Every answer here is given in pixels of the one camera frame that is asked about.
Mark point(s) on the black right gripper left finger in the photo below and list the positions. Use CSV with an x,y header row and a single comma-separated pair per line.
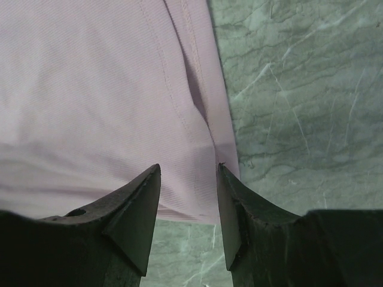
x,y
104,243

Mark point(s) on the pink tank top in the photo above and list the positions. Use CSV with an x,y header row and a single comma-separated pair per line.
x,y
95,92

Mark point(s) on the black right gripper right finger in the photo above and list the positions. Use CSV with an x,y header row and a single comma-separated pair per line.
x,y
265,245

